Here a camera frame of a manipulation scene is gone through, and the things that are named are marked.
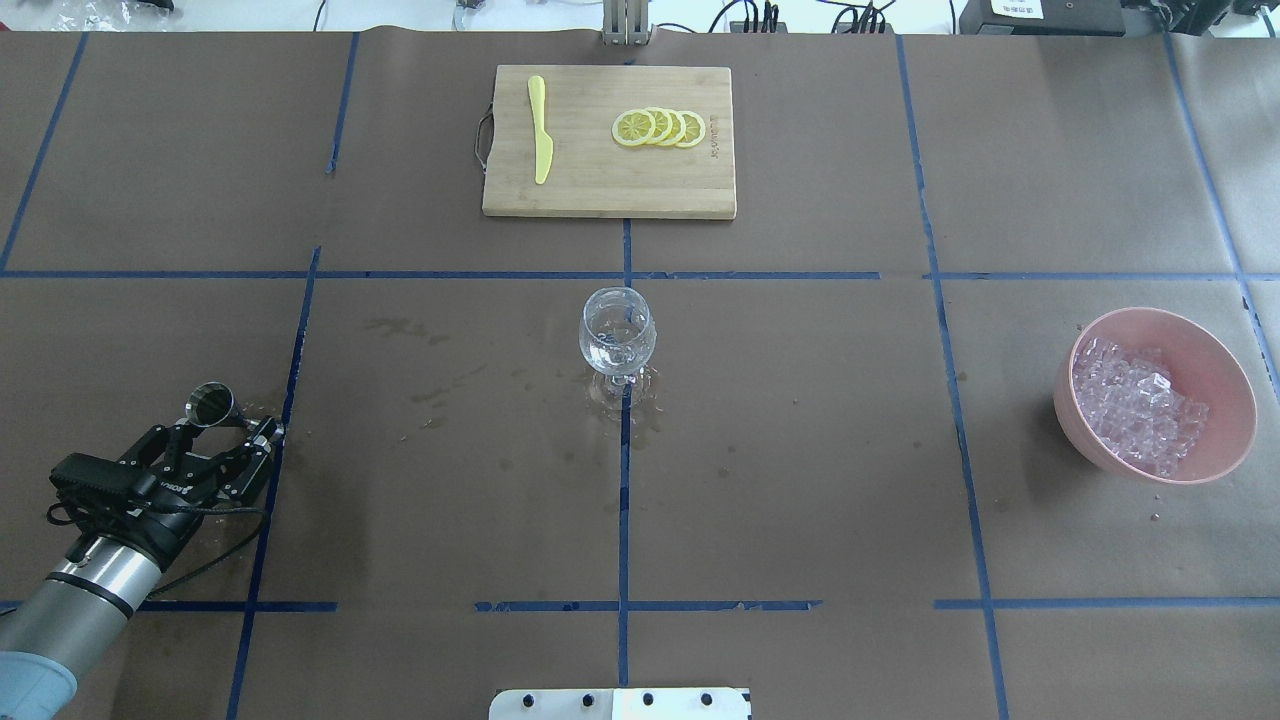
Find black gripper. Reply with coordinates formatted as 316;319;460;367
118;418;285;509

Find steel cocktail jigger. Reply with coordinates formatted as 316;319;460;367
184;380;260;432

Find yellow lemon slices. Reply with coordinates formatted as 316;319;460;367
611;106;710;149

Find aluminium frame post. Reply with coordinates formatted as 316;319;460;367
602;0;652;46

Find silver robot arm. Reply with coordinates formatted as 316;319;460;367
1;416;285;719

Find clear wine glass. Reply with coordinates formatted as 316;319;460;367
579;286;658;414

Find clear ice cubes pile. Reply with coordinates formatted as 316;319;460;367
1071;337;1211;480

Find yellow plastic knife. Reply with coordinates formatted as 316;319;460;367
527;76;554;184

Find pink plastic bowl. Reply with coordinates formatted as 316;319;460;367
1053;307;1258;486

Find bamboo cutting board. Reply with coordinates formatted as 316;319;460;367
483;64;739;222

